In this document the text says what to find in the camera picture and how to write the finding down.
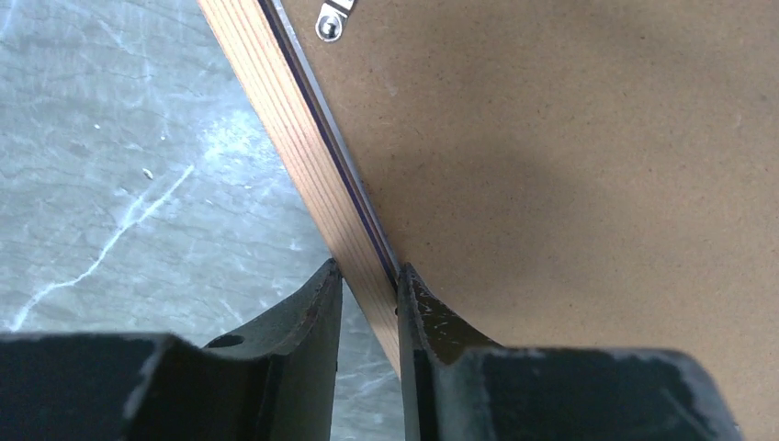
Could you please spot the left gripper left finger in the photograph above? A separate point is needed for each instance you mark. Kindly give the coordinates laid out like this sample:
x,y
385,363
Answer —
x,y
271,378

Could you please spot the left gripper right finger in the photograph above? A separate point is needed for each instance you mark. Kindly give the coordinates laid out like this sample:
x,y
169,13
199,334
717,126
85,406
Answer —
x,y
458,384

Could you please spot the blue picture frame with photo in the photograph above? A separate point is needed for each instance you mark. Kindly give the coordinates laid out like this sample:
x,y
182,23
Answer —
x,y
559,172

